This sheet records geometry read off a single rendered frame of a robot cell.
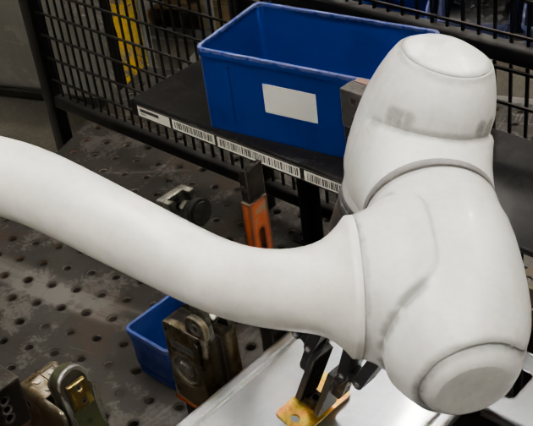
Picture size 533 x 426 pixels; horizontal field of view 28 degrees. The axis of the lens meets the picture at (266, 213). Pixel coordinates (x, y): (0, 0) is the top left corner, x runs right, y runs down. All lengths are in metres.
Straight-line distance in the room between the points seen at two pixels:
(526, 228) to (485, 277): 0.62
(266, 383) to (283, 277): 0.45
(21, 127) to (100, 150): 1.69
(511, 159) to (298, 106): 0.29
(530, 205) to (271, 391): 0.42
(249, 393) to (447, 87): 0.49
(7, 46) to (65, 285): 1.93
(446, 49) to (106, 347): 1.04
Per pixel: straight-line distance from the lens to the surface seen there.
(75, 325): 1.78
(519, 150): 1.46
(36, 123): 3.90
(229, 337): 1.19
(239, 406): 1.15
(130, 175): 2.12
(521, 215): 1.34
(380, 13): 1.56
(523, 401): 1.14
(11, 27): 3.65
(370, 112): 0.81
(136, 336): 1.59
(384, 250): 0.71
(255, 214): 1.17
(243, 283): 0.73
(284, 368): 1.18
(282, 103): 1.47
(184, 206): 1.08
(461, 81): 0.79
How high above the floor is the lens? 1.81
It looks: 35 degrees down
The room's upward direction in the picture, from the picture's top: 8 degrees counter-clockwise
